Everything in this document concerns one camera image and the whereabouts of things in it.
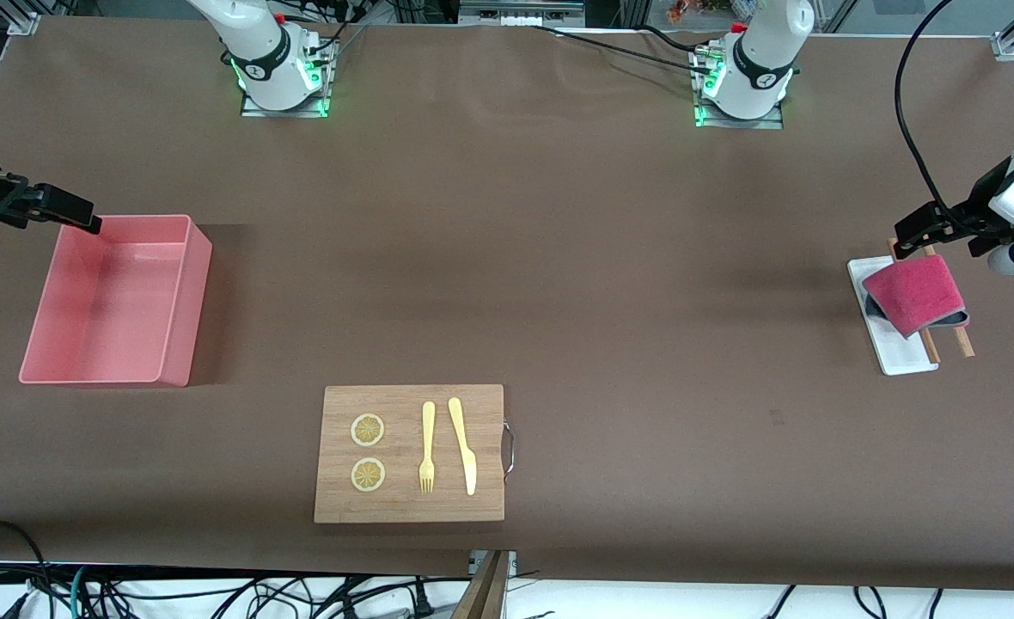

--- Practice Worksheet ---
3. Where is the red cloth with grey backing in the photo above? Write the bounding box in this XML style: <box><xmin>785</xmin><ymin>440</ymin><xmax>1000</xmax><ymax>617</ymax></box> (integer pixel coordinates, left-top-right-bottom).
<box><xmin>862</xmin><ymin>254</ymin><xmax>970</xmax><ymax>340</ymax></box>

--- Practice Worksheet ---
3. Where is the pink plastic bin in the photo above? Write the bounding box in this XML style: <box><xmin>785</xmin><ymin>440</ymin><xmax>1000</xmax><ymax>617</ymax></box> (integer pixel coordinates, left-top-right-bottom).
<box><xmin>19</xmin><ymin>215</ymin><xmax>213</xmax><ymax>388</ymax></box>

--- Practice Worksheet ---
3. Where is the white rectangular tray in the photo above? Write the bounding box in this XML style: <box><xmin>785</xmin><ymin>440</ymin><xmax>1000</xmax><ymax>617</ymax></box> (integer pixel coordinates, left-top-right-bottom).
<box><xmin>847</xmin><ymin>258</ymin><xmax>940</xmax><ymax>377</ymax></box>

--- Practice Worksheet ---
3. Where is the yellow fork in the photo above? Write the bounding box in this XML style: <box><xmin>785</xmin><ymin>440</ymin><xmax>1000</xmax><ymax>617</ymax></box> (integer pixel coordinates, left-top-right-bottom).
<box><xmin>418</xmin><ymin>401</ymin><xmax>437</xmax><ymax>494</ymax></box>

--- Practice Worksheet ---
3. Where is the wooden cutting board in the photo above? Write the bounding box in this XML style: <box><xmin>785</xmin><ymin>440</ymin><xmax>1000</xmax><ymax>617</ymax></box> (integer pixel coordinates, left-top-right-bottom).
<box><xmin>314</xmin><ymin>384</ymin><xmax>516</xmax><ymax>524</ymax></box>

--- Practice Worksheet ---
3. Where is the grey equipment box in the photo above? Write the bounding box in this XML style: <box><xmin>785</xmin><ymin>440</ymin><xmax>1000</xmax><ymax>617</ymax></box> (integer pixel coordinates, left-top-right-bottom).
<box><xmin>458</xmin><ymin>0</ymin><xmax>587</xmax><ymax>27</ymax></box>

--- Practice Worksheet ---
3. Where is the yellow knife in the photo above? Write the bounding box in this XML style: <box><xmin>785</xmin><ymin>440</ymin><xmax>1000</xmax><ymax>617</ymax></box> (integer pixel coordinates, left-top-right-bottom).
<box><xmin>448</xmin><ymin>396</ymin><xmax>478</xmax><ymax>497</ymax></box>

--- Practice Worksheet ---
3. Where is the wooden plank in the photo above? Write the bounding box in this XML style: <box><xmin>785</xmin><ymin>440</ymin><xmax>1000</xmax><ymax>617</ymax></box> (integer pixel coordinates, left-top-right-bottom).
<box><xmin>451</xmin><ymin>550</ymin><xmax>510</xmax><ymax>619</ymax></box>

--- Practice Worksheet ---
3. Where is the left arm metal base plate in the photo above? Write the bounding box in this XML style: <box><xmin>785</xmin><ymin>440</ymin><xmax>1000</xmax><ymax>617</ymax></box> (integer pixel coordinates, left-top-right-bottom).
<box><xmin>694</xmin><ymin>47</ymin><xmax>785</xmax><ymax>130</ymax></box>

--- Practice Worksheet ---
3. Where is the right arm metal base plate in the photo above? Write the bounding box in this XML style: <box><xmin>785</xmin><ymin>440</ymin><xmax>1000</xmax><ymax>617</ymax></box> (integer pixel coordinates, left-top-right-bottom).
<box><xmin>241</xmin><ymin>39</ymin><xmax>330</xmax><ymax>119</ymax></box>

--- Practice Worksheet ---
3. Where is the black table cable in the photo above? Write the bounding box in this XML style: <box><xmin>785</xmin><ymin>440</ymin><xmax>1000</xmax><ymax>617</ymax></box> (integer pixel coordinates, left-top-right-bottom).
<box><xmin>640</xmin><ymin>24</ymin><xmax>718</xmax><ymax>54</ymax></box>
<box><xmin>531</xmin><ymin>24</ymin><xmax>723</xmax><ymax>78</ymax></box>

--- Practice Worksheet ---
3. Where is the thick black cable loop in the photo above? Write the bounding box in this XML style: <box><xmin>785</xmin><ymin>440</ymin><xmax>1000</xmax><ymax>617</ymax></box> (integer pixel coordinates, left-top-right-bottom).
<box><xmin>0</xmin><ymin>518</ymin><xmax>52</xmax><ymax>619</ymax></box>

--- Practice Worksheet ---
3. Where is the small metal bracket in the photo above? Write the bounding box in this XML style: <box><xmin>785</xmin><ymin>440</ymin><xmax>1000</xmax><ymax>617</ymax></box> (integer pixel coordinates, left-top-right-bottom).
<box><xmin>469</xmin><ymin>550</ymin><xmax>518</xmax><ymax>577</ymax></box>

